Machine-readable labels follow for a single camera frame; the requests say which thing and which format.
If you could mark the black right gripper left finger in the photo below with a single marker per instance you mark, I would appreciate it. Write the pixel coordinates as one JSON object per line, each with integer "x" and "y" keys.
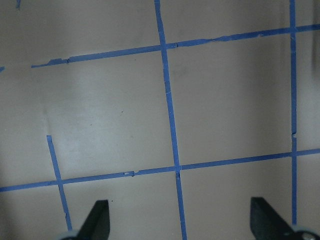
{"x": 97, "y": 224}

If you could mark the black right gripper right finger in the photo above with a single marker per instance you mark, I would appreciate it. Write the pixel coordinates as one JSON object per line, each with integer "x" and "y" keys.
{"x": 266, "y": 223}

